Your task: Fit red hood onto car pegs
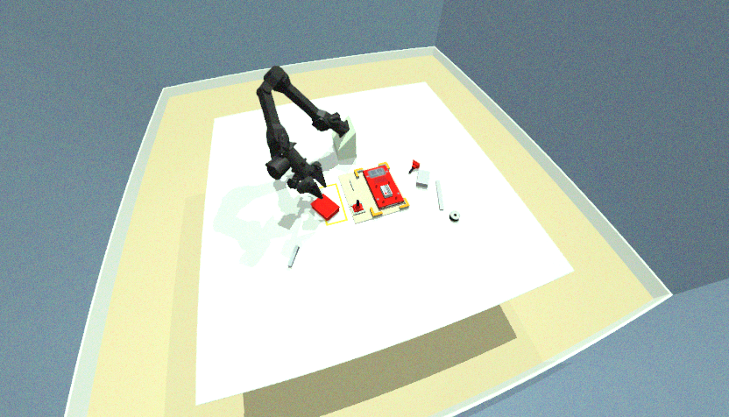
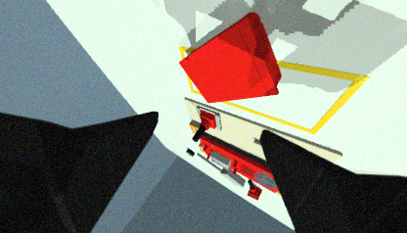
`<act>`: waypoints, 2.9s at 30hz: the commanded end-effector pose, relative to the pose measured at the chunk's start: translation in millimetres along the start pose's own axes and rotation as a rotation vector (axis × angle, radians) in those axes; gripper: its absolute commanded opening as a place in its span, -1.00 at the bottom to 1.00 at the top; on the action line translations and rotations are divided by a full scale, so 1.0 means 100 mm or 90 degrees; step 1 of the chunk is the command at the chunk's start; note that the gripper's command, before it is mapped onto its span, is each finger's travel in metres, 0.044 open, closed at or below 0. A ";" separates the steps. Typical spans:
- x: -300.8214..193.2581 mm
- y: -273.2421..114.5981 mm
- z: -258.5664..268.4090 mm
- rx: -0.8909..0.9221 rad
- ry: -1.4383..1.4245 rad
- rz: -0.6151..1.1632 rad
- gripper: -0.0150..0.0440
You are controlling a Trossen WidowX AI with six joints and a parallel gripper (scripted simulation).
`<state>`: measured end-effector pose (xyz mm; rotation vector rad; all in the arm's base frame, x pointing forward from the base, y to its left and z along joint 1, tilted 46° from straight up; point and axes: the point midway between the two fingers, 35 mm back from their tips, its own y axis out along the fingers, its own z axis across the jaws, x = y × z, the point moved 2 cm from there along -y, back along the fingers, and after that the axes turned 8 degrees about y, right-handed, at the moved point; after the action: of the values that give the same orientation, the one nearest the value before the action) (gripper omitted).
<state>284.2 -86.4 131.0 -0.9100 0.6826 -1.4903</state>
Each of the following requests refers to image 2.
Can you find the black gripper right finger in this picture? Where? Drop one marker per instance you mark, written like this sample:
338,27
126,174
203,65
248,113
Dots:
323,197

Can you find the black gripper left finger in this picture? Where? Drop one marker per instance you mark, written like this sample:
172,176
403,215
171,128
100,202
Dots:
83,166

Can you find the yellow rectangular frame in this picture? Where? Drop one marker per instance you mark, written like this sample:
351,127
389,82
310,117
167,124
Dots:
357,79

